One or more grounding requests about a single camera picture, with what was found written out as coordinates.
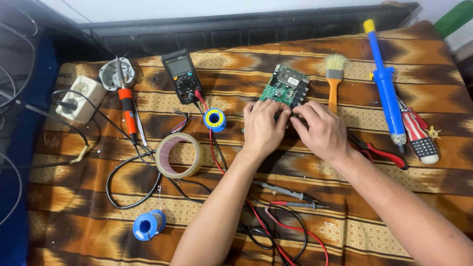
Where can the person's right hand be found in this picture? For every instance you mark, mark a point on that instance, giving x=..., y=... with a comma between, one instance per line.
x=325, y=136

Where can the person's left hand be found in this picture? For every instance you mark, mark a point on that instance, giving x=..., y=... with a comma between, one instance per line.
x=262, y=133

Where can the green circuit board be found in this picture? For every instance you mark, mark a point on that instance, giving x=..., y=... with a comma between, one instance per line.
x=282, y=87

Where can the blue solder spool yellow label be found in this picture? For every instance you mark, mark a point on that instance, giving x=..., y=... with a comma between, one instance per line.
x=215, y=120

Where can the black multimeter probe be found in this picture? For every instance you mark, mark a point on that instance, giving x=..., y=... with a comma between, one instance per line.
x=281, y=190

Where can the brown patterned batik cloth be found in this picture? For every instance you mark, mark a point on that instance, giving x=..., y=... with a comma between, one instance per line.
x=332, y=207

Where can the red multimeter probe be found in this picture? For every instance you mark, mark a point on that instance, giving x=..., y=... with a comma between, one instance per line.
x=295, y=204

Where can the blue desoldering pump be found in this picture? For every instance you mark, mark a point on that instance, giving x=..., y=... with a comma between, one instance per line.
x=386, y=92

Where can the red white striped screwdriver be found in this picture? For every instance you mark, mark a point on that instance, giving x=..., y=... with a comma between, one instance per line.
x=417, y=136

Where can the black digital multimeter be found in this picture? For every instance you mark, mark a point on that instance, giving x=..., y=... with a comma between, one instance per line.
x=181, y=74

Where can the long black plastic case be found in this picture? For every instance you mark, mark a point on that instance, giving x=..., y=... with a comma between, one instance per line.
x=240, y=33

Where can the clear packing tape roll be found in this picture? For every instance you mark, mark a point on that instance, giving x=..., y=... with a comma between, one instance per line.
x=162, y=157

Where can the metal tweezers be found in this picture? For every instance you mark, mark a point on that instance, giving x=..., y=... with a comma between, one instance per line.
x=139, y=125

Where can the orange soldering iron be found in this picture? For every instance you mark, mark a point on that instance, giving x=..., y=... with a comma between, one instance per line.
x=128, y=107

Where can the green plastic object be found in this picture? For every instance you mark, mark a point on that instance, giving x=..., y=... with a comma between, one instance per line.
x=456, y=16

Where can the white power socket block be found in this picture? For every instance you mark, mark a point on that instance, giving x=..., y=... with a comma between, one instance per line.
x=79, y=98

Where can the blue mat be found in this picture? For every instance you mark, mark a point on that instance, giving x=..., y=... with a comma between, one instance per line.
x=22, y=147

